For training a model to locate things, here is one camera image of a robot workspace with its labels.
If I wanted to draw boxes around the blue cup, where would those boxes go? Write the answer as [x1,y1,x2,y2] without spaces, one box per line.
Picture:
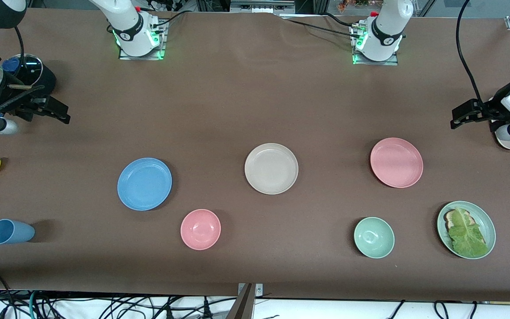
[0,219,35,245]

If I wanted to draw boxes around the black left base cable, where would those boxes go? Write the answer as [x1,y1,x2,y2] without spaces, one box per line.
[282,12,364,39]

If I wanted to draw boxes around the small metal table bracket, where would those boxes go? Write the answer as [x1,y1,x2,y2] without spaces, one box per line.
[237,283,263,296]

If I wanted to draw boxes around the pink plate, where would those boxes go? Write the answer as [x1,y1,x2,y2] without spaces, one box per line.
[370,137,424,189]

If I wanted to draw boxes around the pink bowl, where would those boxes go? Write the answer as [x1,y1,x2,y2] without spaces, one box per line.
[180,209,221,251]

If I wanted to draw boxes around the green bowl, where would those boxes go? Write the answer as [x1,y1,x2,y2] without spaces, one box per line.
[354,217,395,259]

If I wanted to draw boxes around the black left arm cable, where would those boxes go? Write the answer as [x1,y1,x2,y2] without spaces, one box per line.
[455,0,490,103]

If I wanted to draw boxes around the black right base cable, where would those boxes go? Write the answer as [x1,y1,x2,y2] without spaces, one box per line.
[151,10,191,35]

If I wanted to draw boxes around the green plate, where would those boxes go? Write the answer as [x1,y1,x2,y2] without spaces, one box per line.
[437,201,496,260]

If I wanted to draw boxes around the green lettuce leaf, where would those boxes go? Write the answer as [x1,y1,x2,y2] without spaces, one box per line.
[448,207,489,258]

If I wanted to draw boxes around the toasted bread slice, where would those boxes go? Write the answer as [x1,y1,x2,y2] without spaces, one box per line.
[444,209,487,245]

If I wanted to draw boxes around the glass lid with blue knob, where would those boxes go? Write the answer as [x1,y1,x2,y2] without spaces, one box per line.
[2,54,43,89]

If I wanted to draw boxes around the beige plate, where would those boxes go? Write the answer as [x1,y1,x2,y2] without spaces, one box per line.
[244,143,299,195]

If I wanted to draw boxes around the black base cable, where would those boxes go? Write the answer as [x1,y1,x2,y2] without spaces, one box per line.
[282,12,364,39]
[151,10,191,35]

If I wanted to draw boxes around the blue plate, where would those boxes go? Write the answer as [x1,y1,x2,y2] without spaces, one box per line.
[117,158,173,211]

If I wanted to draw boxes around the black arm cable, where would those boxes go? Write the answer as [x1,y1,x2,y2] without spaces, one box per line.
[0,27,45,122]
[455,0,490,103]

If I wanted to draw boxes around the grey metal box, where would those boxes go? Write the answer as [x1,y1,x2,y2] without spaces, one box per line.
[230,0,296,16]

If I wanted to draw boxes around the grey metal post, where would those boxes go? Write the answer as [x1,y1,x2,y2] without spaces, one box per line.
[226,284,255,319]

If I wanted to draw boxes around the black pot with blue handle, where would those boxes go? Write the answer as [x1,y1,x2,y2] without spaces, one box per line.
[0,53,57,96]

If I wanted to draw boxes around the orange artificial flowers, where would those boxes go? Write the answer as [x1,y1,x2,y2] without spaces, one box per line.
[337,0,373,12]

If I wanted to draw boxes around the brown table cover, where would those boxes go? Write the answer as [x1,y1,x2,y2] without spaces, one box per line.
[0,8,510,303]

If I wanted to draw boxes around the white power strip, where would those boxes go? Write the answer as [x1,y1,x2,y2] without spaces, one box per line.
[147,0,180,12]

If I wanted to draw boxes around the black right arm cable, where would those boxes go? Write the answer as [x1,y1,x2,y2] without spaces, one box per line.
[0,27,45,122]

